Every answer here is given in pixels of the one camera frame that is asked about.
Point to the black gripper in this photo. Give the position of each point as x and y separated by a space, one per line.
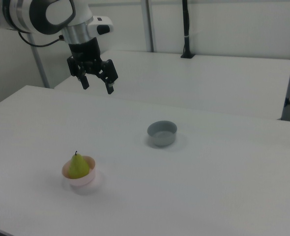
86 54

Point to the yellow-green pear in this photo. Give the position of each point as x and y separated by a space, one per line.
78 167

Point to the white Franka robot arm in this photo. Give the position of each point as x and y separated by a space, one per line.
19 14

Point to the grey plastic bowl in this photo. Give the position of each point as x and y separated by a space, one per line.
162 138

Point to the pink plastic bowl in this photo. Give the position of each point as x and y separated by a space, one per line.
83 181

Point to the white side table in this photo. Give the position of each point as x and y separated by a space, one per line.
189 81

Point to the grey metal partition post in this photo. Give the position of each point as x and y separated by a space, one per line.
39 64
148 24

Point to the black camera stand pole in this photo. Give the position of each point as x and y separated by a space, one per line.
186 29

